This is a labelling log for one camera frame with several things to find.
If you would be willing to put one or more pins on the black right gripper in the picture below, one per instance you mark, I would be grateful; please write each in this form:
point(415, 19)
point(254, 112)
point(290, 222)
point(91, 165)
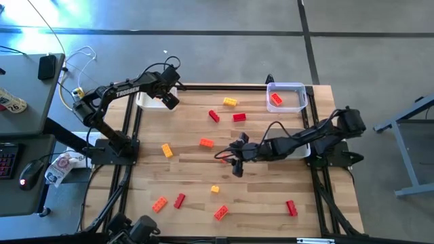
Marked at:
point(251, 152)

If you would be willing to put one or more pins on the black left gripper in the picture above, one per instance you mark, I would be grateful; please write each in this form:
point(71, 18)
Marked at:
point(167, 81)

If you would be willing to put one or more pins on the small orange toy brick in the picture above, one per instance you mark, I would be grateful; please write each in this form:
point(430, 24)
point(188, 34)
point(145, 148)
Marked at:
point(224, 160)

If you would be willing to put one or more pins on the small yellow toy brick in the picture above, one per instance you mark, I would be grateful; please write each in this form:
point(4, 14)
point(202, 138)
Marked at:
point(215, 189)

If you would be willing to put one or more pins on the red toy brick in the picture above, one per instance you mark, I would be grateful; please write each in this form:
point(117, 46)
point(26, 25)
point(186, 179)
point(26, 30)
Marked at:
point(291, 208)
point(179, 200)
point(214, 116)
point(239, 117)

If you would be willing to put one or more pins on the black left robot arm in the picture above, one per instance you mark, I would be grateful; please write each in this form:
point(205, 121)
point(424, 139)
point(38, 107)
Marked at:
point(127, 92)

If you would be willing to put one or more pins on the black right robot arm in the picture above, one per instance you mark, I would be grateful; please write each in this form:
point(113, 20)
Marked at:
point(305, 135)

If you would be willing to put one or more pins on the white plastic bin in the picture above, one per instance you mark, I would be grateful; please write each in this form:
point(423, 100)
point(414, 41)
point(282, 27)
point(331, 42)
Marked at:
point(146, 103)

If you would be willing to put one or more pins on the grey plastic bin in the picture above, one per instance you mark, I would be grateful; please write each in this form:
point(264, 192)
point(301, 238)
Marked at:
point(301, 154)

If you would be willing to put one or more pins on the clear plastic bin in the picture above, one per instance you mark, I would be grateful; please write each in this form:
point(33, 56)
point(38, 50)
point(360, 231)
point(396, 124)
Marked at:
point(287, 110)

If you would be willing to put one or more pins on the black rig crossbar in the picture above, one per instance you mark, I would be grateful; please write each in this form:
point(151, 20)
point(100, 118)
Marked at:
point(203, 241)

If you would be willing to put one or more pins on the black table clamp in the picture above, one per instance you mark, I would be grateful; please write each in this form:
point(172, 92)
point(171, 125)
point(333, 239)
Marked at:
point(269, 78)

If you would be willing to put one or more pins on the yellow plug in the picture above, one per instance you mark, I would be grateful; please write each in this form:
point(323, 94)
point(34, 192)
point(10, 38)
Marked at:
point(79, 92)

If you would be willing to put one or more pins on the white paper sheet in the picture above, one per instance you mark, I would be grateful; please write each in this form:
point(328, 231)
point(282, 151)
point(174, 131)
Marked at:
point(81, 158)

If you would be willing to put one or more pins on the black desk support beam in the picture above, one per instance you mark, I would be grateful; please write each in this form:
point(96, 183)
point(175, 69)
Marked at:
point(64, 135)

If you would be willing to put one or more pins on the black box on desk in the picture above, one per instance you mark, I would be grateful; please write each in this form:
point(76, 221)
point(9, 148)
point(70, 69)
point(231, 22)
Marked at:
point(46, 67)

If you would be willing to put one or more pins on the white snack bag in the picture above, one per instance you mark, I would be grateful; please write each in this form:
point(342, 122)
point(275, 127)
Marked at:
point(57, 171)

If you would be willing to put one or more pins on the paper tag with number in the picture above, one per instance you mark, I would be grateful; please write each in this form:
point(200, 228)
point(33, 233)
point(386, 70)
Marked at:
point(12, 101)

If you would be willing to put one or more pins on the black computer mouse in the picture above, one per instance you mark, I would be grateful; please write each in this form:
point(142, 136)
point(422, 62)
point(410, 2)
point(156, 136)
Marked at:
point(30, 173)

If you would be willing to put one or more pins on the small black desk item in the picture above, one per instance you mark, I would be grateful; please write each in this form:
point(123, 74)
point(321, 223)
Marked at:
point(2, 71)

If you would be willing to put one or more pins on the black keyboard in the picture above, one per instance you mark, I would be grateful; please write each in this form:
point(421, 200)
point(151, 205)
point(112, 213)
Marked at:
point(7, 159)

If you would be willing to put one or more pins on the blue desk foot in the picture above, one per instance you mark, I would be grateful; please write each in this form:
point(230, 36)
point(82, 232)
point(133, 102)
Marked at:
point(44, 212)

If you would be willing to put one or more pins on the dark grey desk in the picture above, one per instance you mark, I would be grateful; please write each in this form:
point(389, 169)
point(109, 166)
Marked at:
point(13, 200)

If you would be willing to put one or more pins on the black aluminium table frame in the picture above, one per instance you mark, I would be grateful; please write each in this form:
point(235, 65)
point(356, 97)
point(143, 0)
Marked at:
point(220, 87)

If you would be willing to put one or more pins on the silver metal bracket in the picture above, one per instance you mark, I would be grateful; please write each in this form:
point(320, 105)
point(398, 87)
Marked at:
point(315, 241)

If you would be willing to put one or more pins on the grey-blue metal table frame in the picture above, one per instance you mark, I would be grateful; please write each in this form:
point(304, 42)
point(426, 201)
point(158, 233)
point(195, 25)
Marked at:
point(407, 159)

